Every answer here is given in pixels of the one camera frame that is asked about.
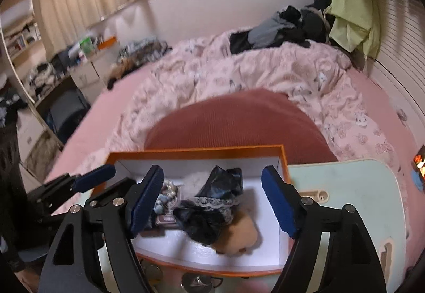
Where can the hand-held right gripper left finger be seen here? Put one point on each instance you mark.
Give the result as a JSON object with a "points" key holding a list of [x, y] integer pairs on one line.
{"points": [[146, 203]]}

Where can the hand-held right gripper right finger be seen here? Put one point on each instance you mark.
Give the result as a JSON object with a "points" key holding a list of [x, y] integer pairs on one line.
{"points": [[279, 203]]}

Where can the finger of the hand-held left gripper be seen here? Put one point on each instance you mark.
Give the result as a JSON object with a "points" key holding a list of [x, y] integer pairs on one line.
{"points": [[109, 191], [94, 177]]}

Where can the pale bead accessory bundle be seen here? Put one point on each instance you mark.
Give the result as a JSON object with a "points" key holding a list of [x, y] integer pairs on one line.
{"points": [[167, 195]]}

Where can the brown card box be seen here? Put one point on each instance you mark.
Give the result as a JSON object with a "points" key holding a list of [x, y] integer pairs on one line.
{"points": [[166, 220]]}

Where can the brown and white plush toy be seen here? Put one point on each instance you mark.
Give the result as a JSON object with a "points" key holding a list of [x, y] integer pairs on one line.
{"points": [[239, 236]]}

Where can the doll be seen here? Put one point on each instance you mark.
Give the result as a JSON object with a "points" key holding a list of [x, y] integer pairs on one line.
{"points": [[199, 223]]}

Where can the orange gradient cardboard box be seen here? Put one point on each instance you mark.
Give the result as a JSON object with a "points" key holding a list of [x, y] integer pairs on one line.
{"points": [[199, 258]]}

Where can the grey floor mat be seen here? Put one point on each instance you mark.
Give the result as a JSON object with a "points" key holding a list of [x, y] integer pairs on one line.
{"points": [[43, 153]]}

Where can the black printed garment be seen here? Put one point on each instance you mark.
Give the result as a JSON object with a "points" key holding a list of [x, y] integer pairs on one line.
{"points": [[10, 147]]}

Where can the maroon ribbed cushion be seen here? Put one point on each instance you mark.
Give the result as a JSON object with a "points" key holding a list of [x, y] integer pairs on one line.
{"points": [[239, 123]]}

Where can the eyeglasses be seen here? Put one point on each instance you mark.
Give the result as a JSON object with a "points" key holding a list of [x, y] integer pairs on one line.
{"points": [[197, 279]]}

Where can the white nightstand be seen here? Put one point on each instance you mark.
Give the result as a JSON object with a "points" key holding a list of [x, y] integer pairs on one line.
{"points": [[86, 77]]}

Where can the cluttered desk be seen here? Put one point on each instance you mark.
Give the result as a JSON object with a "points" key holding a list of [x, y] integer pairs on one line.
{"points": [[46, 80]]}

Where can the brown and black cloth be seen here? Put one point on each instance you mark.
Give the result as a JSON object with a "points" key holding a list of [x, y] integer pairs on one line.
{"points": [[124, 67]]}

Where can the pink floral blanket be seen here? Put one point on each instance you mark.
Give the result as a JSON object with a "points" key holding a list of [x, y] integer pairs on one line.
{"points": [[265, 67]]}

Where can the grey patterned cloth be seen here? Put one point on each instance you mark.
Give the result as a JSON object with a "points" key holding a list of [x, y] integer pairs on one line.
{"points": [[142, 47]]}

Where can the small blue object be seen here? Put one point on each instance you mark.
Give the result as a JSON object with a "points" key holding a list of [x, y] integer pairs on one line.
{"points": [[418, 181]]}

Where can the wooden bookshelf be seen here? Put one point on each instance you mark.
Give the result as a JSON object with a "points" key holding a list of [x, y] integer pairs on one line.
{"points": [[20, 40]]}

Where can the pile of dark clothes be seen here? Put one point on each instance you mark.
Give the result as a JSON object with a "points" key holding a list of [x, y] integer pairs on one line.
{"points": [[289, 30]]}

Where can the white louvered closet door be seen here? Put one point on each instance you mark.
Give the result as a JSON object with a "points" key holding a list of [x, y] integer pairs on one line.
{"points": [[398, 47]]}

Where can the light green hanging garment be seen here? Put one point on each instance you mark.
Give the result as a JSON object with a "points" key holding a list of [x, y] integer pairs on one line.
{"points": [[352, 7]]}

